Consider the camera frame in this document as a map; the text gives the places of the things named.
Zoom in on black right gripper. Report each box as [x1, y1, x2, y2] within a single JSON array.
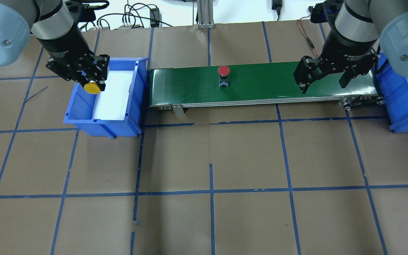
[[294, 35, 378, 94]]

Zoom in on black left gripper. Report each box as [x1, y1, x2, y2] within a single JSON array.
[[41, 30, 110, 92]]

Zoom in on yellow mushroom push button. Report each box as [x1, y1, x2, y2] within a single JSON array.
[[83, 80, 102, 94]]

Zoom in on red mushroom push button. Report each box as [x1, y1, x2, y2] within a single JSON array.
[[217, 65, 231, 87]]

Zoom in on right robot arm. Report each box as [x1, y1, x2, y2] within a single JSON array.
[[293, 0, 408, 94]]

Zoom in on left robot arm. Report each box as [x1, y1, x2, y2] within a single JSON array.
[[0, 0, 110, 94]]

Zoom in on white foam pad left bin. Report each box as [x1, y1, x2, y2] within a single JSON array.
[[92, 70, 134, 120]]

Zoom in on left blue plastic bin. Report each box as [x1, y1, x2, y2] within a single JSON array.
[[63, 57, 149, 139]]

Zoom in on blue plastic bin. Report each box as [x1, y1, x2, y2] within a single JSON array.
[[63, 57, 149, 139], [376, 64, 408, 133]]

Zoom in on green conveyor belt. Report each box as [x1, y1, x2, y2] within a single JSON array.
[[149, 62, 385, 114]]

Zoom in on right blue plastic bin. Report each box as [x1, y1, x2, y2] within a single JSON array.
[[376, 64, 408, 133]]

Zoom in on black power adapter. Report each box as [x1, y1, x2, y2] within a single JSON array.
[[149, 7, 162, 28]]

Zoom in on aluminium frame post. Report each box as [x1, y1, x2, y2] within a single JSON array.
[[197, 0, 215, 29]]

